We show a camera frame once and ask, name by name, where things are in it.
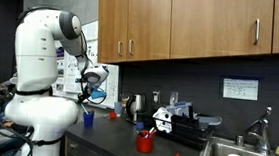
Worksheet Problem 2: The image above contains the small dark blue cup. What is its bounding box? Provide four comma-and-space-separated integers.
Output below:
134, 121, 145, 131

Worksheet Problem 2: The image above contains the blue plastic cup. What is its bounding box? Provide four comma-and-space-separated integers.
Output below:
81, 110, 96, 130

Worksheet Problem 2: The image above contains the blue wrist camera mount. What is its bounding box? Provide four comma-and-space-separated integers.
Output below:
89, 86, 109, 101

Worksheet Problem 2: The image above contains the small metal cylinder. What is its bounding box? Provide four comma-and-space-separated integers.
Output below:
234, 134, 245, 147

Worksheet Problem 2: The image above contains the white wall note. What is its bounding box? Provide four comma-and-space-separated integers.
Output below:
221, 77, 261, 101

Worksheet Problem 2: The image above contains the red measuring scoop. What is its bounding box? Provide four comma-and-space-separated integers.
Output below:
108, 111, 118, 120

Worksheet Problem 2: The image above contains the stainless steel kettle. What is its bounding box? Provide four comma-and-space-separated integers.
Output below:
124, 92, 147, 124

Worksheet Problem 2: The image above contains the black dish rack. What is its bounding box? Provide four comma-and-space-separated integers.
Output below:
150, 103, 223, 151

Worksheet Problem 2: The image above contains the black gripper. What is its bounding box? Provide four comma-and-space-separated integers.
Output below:
75, 81, 93, 107

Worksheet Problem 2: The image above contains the teal sharpie marker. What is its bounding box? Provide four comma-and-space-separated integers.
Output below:
78, 102, 90, 116

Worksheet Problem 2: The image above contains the red plastic cup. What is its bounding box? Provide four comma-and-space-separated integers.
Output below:
135, 133, 155, 154

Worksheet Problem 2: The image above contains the wide wooden cabinet door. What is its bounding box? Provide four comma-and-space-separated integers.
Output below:
166, 0, 276, 67

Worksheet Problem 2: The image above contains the silver sink faucet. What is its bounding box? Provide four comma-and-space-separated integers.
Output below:
243, 104, 276, 156

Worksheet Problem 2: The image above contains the pale blue plastic container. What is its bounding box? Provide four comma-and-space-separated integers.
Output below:
165, 98, 195, 119

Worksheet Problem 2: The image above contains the translucent pale blue cup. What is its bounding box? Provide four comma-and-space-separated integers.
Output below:
112, 100, 125, 118

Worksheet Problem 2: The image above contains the grey plastic lid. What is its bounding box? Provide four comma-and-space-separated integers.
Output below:
195, 114, 223, 127

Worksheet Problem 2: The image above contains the silver cabinet door handle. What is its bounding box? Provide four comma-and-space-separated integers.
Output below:
252, 17, 262, 45
116, 40, 124, 58
127, 38, 136, 56

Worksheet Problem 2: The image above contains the wall outlet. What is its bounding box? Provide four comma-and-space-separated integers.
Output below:
151, 90, 162, 105
168, 90, 181, 107

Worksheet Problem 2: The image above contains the purple header poster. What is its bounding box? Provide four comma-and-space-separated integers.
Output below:
52, 45, 68, 87

